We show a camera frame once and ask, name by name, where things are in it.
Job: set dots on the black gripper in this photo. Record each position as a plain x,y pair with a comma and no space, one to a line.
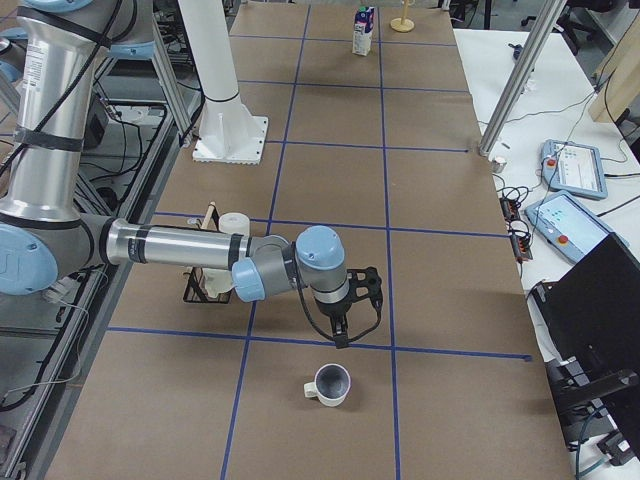
334,312

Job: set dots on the white mug grey inside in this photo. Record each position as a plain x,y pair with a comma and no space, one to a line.
331,385

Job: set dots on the blue white milk carton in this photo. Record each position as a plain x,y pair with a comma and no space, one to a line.
363,25

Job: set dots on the white cup with label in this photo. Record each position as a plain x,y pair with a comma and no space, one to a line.
216,282

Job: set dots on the white cup lettered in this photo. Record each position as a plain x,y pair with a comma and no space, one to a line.
234,223

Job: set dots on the wooden cup tree stand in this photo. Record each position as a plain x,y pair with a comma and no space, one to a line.
403,24

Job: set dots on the black orange power strip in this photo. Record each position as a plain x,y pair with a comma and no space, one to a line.
517,229

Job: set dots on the small metal cylinder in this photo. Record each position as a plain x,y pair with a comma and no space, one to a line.
498,164

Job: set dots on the near teach pendant tablet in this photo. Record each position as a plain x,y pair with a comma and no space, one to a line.
571,228

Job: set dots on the teach pendant tablet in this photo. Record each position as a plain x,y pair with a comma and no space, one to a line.
571,228
573,167

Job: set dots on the black monitor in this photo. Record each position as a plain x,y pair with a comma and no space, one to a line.
592,315

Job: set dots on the far teach pendant tablet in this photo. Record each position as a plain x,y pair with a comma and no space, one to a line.
573,167

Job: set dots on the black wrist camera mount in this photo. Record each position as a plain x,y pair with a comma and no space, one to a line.
365,284

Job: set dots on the black wire cup rack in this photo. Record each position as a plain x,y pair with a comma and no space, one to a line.
194,292

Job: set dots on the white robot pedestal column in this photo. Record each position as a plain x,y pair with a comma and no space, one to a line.
228,132

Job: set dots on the aluminium frame post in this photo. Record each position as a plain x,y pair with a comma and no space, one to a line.
532,48

